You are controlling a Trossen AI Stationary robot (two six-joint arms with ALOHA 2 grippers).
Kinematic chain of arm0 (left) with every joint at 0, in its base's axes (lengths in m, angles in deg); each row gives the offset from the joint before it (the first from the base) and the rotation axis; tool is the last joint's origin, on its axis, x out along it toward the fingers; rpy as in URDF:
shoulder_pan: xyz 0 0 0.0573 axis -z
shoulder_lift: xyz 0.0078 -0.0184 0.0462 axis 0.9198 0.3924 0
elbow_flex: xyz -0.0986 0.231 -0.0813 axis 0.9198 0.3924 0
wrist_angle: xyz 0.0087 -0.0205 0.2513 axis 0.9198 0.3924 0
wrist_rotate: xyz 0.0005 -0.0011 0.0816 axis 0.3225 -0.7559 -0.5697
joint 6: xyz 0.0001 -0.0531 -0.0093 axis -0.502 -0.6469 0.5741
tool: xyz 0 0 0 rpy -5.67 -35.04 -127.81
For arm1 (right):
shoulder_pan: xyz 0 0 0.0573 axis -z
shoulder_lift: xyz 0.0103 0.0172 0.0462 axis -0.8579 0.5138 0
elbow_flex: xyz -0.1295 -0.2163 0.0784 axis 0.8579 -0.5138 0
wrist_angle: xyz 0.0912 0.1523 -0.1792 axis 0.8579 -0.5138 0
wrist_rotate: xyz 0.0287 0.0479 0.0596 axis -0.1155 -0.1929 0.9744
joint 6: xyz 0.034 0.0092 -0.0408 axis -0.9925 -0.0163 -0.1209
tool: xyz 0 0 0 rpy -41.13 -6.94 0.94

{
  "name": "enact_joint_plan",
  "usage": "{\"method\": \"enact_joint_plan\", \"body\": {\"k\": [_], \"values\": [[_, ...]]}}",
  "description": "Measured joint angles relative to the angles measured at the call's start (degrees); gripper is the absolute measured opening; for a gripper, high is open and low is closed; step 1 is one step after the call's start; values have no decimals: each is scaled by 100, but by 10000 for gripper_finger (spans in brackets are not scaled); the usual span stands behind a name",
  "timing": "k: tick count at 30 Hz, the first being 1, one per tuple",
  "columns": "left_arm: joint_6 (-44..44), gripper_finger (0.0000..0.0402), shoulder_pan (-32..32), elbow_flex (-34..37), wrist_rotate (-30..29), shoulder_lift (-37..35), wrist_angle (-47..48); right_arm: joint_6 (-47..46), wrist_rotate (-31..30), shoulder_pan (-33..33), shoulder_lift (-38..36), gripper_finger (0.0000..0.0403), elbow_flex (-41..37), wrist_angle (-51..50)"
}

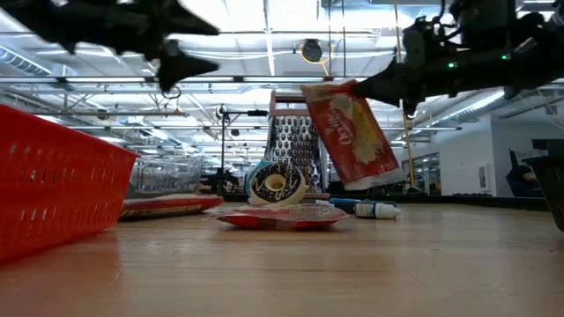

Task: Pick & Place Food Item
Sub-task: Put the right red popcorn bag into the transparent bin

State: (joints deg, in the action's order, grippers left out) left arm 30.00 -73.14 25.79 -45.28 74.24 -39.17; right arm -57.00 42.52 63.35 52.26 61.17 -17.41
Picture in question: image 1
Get seated person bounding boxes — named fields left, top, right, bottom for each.
left=505, top=164, right=545, bottom=198

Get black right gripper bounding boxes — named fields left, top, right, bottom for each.
left=352, top=50, right=490, bottom=118

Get dark plastic slotted basket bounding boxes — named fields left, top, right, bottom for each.
left=523, top=153, right=564, bottom=232

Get black camera stand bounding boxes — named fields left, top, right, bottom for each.
left=200, top=104, right=270, bottom=195

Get chocolate iced toy donut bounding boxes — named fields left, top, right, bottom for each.
left=249, top=161, right=310, bottom=206

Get red plastic slotted basket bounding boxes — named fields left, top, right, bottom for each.
left=0, top=104, right=141, bottom=264

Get clear plastic container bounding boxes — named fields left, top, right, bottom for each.
left=127, top=153, right=205, bottom=199

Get blue marker pen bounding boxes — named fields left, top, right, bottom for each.
left=328, top=197, right=397, bottom=214

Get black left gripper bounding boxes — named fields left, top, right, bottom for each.
left=61, top=0, right=220, bottom=93

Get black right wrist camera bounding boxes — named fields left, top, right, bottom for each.
left=402, top=16, right=442, bottom=67

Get red popcorn bag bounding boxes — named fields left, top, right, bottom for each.
left=118, top=193, right=226, bottom=222
left=210, top=202, right=350, bottom=232
left=301, top=79, right=406, bottom=192

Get chocolate frosted donut toy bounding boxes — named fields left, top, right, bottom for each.
left=244, top=160, right=273, bottom=204

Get metal box grater pink handle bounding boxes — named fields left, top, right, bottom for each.
left=263, top=90, right=331, bottom=203

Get white wall panel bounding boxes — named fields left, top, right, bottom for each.
left=479, top=163, right=492, bottom=192

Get black cord reel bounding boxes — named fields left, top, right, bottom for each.
left=301, top=38, right=324, bottom=63

